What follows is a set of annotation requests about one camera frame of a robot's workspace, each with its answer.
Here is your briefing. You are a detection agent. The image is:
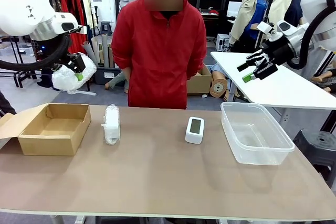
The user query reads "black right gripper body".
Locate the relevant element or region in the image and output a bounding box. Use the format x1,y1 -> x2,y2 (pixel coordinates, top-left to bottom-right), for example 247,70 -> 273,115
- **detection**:
263,34 -> 292,65

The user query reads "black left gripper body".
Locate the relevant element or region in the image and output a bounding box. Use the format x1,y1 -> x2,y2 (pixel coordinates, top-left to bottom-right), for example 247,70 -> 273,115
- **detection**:
36,34 -> 71,66

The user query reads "wide bubble-wrapped clock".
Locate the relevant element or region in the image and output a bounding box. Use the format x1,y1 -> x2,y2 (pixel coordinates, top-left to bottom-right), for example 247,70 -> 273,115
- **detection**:
51,53 -> 97,95

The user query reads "slim bubble-wrapped clock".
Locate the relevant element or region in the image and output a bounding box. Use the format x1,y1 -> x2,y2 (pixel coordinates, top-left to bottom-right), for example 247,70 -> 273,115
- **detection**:
101,104 -> 121,145

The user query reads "white unwrapped digital clock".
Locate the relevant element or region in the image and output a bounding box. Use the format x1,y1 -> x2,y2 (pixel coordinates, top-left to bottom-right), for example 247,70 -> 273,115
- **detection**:
185,116 -> 205,145

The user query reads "slanted grey cardboard tube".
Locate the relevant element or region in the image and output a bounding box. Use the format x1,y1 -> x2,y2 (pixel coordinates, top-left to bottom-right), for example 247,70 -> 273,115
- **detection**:
81,41 -> 99,67

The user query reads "cream paper roll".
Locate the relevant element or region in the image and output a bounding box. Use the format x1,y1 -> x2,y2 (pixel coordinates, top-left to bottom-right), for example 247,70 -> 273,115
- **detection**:
91,37 -> 102,65

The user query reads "white background table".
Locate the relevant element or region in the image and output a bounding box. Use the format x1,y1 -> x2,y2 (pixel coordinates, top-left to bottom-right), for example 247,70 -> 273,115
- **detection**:
211,50 -> 336,130

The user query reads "black metal clothes rack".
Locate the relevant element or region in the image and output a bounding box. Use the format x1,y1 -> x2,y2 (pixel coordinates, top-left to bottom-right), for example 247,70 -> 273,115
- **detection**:
38,0 -> 97,96

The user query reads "upright grey cardboard tube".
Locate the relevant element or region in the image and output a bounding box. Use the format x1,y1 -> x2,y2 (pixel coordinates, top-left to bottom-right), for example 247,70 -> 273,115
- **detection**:
101,35 -> 109,65

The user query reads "dark grey storage bin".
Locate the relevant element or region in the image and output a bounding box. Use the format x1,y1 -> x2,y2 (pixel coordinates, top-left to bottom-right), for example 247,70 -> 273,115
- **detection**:
94,66 -> 122,85

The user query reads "white computer case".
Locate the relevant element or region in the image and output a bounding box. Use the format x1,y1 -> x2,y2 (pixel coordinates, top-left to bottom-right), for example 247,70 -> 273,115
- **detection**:
215,34 -> 232,51

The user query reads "lying mannequin in blue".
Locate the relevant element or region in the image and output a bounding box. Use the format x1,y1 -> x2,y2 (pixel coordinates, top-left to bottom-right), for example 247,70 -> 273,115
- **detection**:
211,63 -> 237,96

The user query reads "black tripod stand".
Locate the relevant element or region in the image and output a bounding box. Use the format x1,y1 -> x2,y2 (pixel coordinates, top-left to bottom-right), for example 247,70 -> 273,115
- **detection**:
256,0 -> 278,51

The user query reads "mannequin in grey skirt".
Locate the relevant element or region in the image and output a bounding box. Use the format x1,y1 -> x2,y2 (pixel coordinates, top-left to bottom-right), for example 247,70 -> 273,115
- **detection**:
301,45 -> 336,80

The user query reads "lying mannequin in green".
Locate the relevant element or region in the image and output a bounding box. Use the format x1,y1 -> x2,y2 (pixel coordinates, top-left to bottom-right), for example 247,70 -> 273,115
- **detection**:
104,73 -> 130,94

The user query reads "brown kraft paper spool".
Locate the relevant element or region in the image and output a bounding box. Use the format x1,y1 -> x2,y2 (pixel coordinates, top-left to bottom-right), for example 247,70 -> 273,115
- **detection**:
209,71 -> 228,100

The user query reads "grey plastic stool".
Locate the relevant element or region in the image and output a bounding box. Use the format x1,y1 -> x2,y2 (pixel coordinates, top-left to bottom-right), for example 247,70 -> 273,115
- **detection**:
100,21 -> 112,36

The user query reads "mannequin in cream jacket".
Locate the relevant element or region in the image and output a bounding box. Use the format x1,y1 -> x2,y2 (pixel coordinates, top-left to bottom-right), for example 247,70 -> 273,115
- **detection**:
267,0 -> 304,51

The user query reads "red hanging dress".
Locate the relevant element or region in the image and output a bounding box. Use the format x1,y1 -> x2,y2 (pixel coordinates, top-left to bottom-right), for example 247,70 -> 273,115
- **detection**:
58,0 -> 87,54

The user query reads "mannequin in beige coat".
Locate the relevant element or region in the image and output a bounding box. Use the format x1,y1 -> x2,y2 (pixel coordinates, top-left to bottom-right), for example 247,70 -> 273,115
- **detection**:
229,0 -> 274,51

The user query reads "lying bare mannequin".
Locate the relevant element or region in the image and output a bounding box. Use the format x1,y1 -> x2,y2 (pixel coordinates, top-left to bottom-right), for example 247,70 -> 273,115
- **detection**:
311,62 -> 336,92

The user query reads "white monitor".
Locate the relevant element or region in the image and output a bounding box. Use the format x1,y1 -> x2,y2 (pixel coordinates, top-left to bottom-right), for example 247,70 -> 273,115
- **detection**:
227,1 -> 244,19

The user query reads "background cardboard box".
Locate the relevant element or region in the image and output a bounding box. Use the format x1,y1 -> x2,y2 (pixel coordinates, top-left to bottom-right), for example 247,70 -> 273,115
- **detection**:
186,63 -> 212,95

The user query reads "cream hanging garment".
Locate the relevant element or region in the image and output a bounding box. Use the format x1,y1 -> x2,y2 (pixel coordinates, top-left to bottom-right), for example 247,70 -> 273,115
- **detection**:
80,0 -> 98,29

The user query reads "dark sleeved bystander arm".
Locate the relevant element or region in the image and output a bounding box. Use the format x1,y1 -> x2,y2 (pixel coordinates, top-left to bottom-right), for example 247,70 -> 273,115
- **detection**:
0,90 -> 17,116

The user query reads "person in red jacket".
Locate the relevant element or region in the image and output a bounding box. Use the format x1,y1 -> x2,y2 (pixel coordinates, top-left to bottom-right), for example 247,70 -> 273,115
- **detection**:
111,0 -> 207,110

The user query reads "clear plastic container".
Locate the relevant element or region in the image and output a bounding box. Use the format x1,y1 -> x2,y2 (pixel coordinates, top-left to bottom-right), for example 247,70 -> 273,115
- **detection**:
219,101 -> 296,166

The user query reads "open cardboard box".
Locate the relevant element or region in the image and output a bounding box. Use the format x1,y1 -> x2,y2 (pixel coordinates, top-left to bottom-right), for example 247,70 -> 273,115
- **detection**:
0,102 -> 92,156

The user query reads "black plastic stool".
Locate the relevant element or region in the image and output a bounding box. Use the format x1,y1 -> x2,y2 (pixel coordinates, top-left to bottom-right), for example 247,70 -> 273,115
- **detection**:
292,129 -> 336,183

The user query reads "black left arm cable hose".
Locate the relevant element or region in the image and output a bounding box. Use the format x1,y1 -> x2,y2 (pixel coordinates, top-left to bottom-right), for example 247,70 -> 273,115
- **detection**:
0,35 -> 71,71

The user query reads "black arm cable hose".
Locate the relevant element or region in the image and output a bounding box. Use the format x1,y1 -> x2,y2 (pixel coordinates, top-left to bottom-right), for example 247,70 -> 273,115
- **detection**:
287,6 -> 336,70
0,35 -> 71,71

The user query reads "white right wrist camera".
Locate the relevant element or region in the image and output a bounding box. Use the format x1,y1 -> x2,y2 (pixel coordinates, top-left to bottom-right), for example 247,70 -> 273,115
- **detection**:
256,21 -> 276,36

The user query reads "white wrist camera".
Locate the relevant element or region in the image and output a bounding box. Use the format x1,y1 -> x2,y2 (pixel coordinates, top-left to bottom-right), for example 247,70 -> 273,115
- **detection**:
69,24 -> 88,35
256,21 -> 276,36

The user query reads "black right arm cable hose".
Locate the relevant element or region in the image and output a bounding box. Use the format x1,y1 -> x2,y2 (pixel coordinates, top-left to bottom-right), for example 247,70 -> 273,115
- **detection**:
287,6 -> 336,70

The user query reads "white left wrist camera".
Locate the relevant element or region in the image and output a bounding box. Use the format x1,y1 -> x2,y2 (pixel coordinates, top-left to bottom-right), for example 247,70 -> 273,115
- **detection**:
69,24 -> 88,35

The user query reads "white table leg frame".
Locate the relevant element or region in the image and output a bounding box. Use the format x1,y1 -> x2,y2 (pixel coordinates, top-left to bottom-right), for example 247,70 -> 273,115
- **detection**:
49,215 -> 87,224

